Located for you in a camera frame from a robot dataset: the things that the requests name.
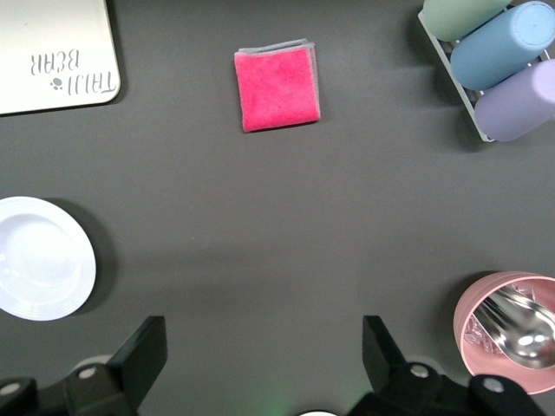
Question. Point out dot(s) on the blue cup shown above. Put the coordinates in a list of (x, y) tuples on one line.
[(498, 47)]

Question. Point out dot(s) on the purple cup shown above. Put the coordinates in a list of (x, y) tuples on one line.
[(511, 110)]

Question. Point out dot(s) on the beige bear print tray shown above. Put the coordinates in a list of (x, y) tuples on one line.
[(47, 26)]

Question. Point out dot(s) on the metal scoop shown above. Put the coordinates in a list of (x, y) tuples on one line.
[(524, 333)]

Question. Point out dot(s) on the white round plate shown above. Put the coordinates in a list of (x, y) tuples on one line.
[(39, 260)]

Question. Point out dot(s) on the green cup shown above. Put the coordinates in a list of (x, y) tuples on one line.
[(455, 17)]

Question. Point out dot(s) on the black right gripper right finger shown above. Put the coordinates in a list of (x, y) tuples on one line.
[(386, 368)]

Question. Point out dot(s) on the pink folded cloth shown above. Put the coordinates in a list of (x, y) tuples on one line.
[(277, 89)]

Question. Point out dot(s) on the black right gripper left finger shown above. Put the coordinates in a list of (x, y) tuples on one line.
[(130, 368)]

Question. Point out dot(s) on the pink bowl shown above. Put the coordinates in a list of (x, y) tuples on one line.
[(477, 368)]

